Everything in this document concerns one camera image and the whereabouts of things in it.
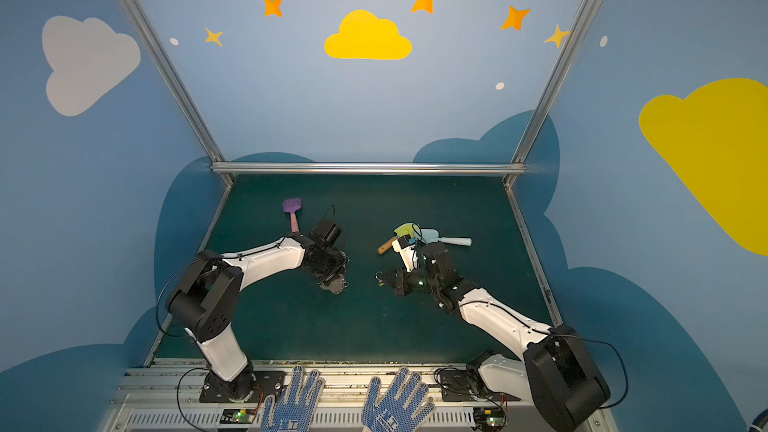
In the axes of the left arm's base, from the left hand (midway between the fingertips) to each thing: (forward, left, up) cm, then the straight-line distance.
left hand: (351, 272), depth 92 cm
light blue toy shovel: (+16, -26, -3) cm, 31 cm away
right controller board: (-36, -36, -4) cm, 52 cm away
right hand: (-5, -10, +10) cm, 15 cm away
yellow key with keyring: (-7, -9, +8) cm, 14 cm away
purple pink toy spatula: (+28, +26, -2) cm, 38 cm away
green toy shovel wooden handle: (+18, -19, -2) cm, 27 cm away
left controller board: (-37, +25, -4) cm, 44 cm away
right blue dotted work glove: (-35, -13, -3) cm, 38 cm away
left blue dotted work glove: (-36, +11, -3) cm, 38 cm away
